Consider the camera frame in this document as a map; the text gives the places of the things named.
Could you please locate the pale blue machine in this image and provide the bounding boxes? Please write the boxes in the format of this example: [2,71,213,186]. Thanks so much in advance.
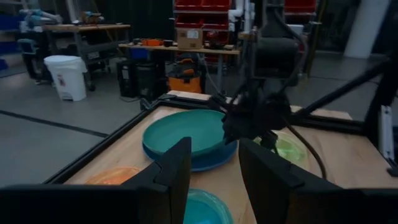
[17,8,63,34]

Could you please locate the blue crate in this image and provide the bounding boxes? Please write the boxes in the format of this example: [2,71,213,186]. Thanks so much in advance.
[129,48,150,60]

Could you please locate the white trash bin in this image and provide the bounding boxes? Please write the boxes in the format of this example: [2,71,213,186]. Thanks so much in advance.
[43,55,89,102]

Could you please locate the white metal bracket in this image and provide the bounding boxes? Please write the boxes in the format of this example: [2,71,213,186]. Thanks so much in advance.
[378,105,396,162]

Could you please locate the black computer tower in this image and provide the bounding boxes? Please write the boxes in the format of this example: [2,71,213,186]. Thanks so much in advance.
[136,61,168,101]
[116,58,137,98]

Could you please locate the large teal plastic plate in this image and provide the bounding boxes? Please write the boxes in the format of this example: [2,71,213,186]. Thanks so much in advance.
[142,108,239,158]

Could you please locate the large blue plastic plate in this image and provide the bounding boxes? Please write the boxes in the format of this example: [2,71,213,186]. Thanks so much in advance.
[142,139,239,173]

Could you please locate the clear green plastic plate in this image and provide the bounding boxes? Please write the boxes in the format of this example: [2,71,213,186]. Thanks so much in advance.
[253,130,310,170]

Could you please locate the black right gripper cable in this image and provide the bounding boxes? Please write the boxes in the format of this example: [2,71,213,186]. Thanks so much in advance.
[284,123,328,181]

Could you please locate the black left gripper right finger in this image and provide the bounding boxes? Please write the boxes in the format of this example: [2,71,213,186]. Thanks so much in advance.
[238,138,398,224]

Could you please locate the red bin shelf rack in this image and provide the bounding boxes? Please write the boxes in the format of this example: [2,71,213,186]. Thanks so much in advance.
[172,0,233,63]

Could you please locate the white column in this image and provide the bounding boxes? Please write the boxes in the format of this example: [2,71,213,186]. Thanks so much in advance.
[343,0,391,59]

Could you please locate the clear cyan plastic plate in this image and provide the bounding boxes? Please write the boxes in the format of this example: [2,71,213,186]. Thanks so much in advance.
[183,188,234,224]

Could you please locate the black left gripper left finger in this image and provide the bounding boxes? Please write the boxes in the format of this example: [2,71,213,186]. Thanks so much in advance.
[0,136,193,224]

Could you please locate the cardboard box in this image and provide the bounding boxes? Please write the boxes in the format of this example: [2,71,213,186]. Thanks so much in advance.
[175,27,204,50]

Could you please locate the red storage bins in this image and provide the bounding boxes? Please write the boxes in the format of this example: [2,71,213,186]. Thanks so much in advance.
[284,0,318,14]

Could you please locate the orange and black shop vacuum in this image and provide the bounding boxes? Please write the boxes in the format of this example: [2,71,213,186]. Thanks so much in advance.
[167,52,206,94]

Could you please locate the white pipes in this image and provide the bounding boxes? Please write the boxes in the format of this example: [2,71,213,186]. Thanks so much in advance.
[228,0,253,32]

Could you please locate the orange container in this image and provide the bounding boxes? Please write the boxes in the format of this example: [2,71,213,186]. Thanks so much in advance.
[141,38,164,47]

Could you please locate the clear orange plastic plate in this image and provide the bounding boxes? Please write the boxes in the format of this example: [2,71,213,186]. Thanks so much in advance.
[84,166,142,186]

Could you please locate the wooden workbench with metal frame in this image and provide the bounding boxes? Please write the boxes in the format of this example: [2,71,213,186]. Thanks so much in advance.
[42,23,131,93]

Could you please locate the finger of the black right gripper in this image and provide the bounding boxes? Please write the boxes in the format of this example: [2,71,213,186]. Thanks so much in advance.
[260,130,279,154]
[222,119,239,146]

